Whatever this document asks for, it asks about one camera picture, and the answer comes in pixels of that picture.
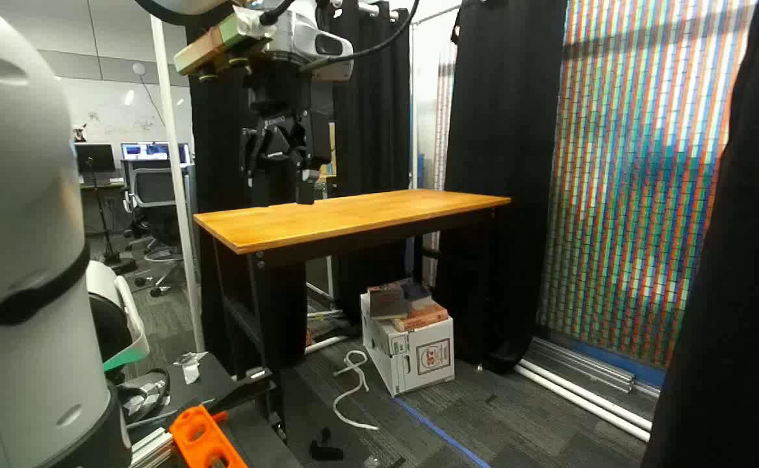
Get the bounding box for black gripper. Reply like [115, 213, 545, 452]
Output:
[235, 80, 338, 208]

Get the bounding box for wide black curtain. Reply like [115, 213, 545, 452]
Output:
[642, 0, 759, 468]

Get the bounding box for white vertical pole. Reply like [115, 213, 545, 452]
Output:
[147, 14, 208, 355]

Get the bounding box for blue lit computer monitor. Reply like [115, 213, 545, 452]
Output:
[116, 140, 195, 170]

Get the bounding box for brown item on box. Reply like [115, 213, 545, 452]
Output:
[390, 298, 450, 337]

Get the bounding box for office chair base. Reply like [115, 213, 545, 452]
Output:
[133, 243, 186, 299]

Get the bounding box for white cardboard box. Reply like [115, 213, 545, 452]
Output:
[359, 282, 456, 400]

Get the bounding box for dark laptop screen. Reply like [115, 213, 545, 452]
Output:
[73, 140, 118, 177]

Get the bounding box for black base platform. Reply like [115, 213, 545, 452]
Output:
[125, 348, 280, 468]

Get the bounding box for white rounded plastic cover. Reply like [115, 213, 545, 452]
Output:
[82, 257, 152, 376]

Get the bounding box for small black floor object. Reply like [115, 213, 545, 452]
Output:
[310, 438, 347, 464]

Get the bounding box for orange plastic block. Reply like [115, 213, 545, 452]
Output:
[169, 403, 248, 468]

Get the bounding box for blue floor tape strip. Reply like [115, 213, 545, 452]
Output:
[393, 396, 491, 468]

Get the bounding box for multicoloured striped backdrop panel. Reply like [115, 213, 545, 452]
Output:
[533, 0, 759, 372]

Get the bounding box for wooden table with black frame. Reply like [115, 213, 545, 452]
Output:
[191, 187, 514, 379]

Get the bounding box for yellow-green wrist camera block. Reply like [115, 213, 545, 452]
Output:
[170, 14, 269, 78]

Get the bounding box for white rope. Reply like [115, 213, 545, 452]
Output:
[330, 348, 381, 434]

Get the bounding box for metal floor rail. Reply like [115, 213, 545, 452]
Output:
[514, 337, 658, 443]

